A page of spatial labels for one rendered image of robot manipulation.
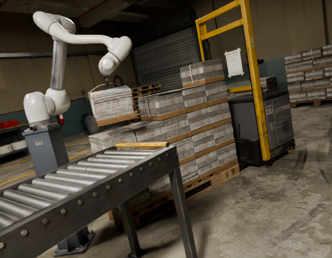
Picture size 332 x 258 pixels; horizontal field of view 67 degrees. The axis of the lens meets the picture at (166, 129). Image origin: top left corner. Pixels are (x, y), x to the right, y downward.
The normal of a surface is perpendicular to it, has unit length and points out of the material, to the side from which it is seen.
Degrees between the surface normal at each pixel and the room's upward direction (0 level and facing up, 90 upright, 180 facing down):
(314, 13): 90
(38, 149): 90
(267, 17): 90
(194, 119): 90
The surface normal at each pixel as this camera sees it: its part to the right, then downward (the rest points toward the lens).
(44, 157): -0.07, 0.18
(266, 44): -0.61, 0.25
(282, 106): 0.55, 0.03
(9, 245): 0.77, -0.05
